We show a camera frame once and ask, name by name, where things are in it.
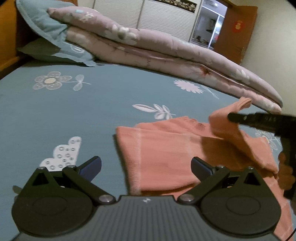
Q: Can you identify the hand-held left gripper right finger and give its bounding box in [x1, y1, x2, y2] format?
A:
[177, 156, 277, 205]

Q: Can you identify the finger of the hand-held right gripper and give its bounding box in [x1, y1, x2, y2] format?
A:
[228, 112, 276, 133]

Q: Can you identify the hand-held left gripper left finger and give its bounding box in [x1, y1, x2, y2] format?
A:
[17, 156, 116, 205]

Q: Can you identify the pink knit sweater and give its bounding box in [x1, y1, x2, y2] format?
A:
[115, 97, 294, 241]

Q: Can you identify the person's right hand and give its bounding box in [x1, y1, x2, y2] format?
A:
[277, 152, 296, 191]

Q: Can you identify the teal floral bed sheet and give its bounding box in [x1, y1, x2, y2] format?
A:
[0, 60, 296, 241]

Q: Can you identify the wooden door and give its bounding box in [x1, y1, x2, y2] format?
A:
[213, 3, 258, 65]

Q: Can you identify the folded floral quilt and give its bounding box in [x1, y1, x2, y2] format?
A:
[47, 7, 283, 113]

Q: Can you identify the white wardrobe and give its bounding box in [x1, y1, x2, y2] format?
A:
[94, 0, 203, 42]

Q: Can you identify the dark green pillow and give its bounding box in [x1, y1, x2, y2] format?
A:
[17, 38, 70, 62]

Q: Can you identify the teal pillow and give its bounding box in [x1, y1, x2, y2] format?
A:
[16, 0, 96, 67]

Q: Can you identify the wooden headboard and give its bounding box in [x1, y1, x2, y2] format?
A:
[0, 0, 23, 77]

